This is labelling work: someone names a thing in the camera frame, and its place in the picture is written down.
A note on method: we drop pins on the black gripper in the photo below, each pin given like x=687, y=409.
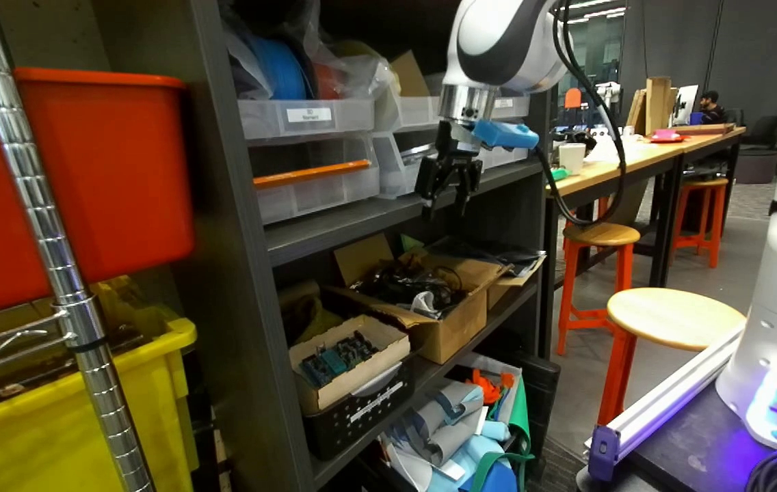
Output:
x=448, y=146

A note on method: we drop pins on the wooden stool orange legs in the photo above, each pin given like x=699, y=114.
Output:
x=677, y=315
x=602, y=236
x=704, y=184

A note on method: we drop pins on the orange fabric item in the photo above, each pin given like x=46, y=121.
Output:
x=490, y=385

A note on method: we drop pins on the green packet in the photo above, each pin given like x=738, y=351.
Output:
x=558, y=173

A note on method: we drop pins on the flat cardboard tray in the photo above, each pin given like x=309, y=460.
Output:
x=511, y=284

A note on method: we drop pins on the brown cardboard piece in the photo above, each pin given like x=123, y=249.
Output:
x=409, y=76

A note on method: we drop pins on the shiny silver part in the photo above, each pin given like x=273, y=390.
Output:
x=424, y=305

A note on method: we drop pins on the white mug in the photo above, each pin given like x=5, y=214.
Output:
x=572, y=158

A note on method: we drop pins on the orange rod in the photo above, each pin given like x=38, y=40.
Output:
x=309, y=173

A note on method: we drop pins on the yellowish plastic bag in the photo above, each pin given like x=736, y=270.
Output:
x=357, y=79

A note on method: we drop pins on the open cardboard box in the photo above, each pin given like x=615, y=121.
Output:
x=451, y=331

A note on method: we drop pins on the small orange object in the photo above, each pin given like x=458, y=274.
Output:
x=572, y=99

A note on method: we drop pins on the clear bin white label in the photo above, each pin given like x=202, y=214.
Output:
x=268, y=121

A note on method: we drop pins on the brown paper wrap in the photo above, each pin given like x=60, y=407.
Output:
x=308, y=315

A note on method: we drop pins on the dark teal parts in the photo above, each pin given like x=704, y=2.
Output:
x=336, y=357

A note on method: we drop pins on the blue roll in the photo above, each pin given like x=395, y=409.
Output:
x=279, y=70

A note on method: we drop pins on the wooden work table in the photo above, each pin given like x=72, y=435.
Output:
x=652, y=155

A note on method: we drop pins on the wooden block stand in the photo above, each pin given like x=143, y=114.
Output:
x=652, y=106

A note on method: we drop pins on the white cardboard box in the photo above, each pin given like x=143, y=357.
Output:
x=362, y=387

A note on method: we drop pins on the pink flat object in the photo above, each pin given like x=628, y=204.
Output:
x=666, y=137

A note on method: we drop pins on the grey white fabric bag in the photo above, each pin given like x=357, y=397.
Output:
x=444, y=426

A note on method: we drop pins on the dark grey shelf unit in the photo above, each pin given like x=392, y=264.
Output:
x=226, y=274

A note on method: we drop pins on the white laptop screen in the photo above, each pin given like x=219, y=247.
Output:
x=684, y=103

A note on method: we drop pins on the black plastic crate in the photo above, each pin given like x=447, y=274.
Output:
x=357, y=427

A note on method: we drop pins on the long wooden plank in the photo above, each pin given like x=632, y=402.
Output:
x=706, y=129

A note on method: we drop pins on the seated person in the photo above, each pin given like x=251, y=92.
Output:
x=706, y=110

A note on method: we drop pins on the teal blue bag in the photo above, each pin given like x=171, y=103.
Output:
x=499, y=456

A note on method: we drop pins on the orange plastic bin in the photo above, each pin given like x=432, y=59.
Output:
x=116, y=181

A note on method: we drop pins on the chrome rack pole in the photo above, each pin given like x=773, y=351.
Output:
x=50, y=229

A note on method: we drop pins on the yellow plastic bin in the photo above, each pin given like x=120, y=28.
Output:
x=34, y=446

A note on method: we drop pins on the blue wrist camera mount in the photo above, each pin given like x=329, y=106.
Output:
x=507, y=135

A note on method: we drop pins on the aluminium extrusion rail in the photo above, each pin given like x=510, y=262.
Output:
x=671, y=393

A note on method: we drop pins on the purple rail end bracket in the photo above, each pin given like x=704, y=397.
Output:
x=602, y=456

